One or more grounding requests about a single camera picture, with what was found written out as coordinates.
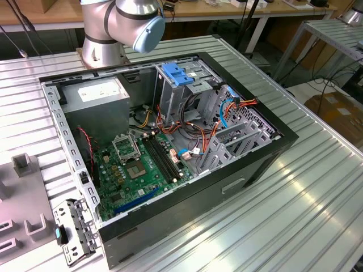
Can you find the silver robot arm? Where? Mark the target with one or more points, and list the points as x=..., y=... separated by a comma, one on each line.
x=130, y=14

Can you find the grey metal disk bay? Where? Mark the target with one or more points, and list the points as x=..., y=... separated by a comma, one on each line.
x=215, y=153

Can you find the black RAM slot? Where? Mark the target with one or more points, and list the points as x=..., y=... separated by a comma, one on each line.
x=168, y=154
x=158, y=157
x=155, y=159
x=163, y=156

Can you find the grey metal drive cage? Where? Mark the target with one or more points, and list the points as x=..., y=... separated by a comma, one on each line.
x=173, y=99

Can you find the CPU socket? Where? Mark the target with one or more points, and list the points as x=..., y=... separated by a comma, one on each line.
x=136, y=170

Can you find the green motherboard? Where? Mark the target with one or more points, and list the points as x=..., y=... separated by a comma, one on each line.
x=147, y=184

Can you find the black open PC case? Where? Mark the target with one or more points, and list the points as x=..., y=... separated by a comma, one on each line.
x=198, y=198

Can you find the blue expansion slot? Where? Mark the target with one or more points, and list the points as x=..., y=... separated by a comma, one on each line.
x=133, y=202

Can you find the grey power supply unit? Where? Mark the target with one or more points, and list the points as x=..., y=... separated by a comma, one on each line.
x=96, y=119

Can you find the small black rear clip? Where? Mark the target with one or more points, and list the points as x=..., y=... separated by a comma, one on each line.
x=83, y=178

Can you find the white low table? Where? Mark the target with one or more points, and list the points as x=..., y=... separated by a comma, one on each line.
x=300, y=93

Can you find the wooden desk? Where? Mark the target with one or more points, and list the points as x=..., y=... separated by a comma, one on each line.
x=212, y=11

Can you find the white box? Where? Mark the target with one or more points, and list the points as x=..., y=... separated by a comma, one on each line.
x=236, y=3

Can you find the black latch with teal tab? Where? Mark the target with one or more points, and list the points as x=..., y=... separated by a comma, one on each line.
x=63, y=235

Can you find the cardboard box with labels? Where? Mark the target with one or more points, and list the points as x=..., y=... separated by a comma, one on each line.
x=337, y=113

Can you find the grey parts rack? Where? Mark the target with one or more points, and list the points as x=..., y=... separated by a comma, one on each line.
x=25, y=195

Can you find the small cardboard box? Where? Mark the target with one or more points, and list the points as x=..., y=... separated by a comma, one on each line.
x=46, y=5

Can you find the black device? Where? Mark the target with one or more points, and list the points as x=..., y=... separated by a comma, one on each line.
x=319, y=3

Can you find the blue plastic drive bracket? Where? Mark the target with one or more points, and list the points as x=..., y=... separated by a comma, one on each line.
x=177, y=76

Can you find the metal slot retention bracket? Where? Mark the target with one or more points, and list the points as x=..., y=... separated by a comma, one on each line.
x=76, y=226

